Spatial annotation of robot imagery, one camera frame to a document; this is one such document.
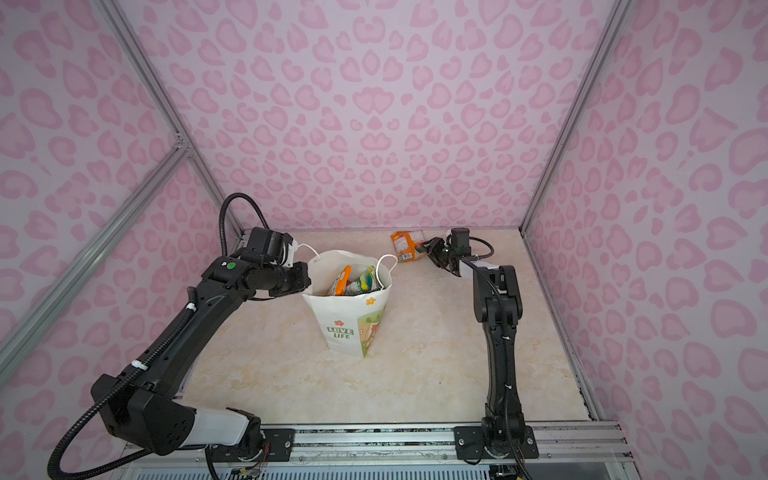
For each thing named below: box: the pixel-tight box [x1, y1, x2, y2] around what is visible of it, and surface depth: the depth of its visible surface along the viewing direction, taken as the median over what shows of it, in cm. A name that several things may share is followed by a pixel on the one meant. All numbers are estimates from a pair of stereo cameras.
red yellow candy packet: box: [328, 265, 353, 296], surface depth 80 cm
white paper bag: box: [302, 250, 397, 359], surface depth 80 cm
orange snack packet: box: [390, 230, 428, 263], surface depth 113 cm
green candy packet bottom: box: [345, 265, 380, 295], surface depth 86 cm
